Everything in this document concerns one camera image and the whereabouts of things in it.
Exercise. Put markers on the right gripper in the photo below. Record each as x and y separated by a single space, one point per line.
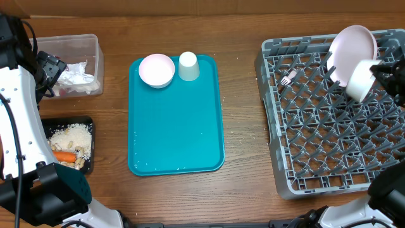
394 83

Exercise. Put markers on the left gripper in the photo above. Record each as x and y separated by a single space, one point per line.
54 67

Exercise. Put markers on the large white tissue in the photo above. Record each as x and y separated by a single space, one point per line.
75 74

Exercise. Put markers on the white bowl with rice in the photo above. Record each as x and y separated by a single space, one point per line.
361 80

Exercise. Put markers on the small white tissue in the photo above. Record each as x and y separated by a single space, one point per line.
87 85

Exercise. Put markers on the white round plate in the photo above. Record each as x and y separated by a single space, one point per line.
352 45

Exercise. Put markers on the rice and peanut pile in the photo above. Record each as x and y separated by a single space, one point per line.
75 138

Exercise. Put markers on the orange carrot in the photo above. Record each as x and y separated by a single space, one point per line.
63 156

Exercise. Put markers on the white plastic fork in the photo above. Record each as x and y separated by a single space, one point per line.
288 79

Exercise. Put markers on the pink bowl with peanuts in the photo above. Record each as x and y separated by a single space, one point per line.
157 70

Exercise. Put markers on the white paper cup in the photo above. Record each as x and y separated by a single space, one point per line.
188 67

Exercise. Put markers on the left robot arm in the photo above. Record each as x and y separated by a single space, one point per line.
36 188

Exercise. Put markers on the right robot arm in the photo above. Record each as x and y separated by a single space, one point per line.
383 206

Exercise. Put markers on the grey dishwasher rack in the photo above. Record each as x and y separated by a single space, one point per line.
322 141

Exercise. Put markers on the clear plastic bin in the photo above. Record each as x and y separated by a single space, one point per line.
75 49

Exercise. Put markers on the black plastic tray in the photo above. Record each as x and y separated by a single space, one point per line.
50 124

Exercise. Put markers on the teal serving tray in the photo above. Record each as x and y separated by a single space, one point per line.
177 129

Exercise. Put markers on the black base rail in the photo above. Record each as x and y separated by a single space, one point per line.
270 224

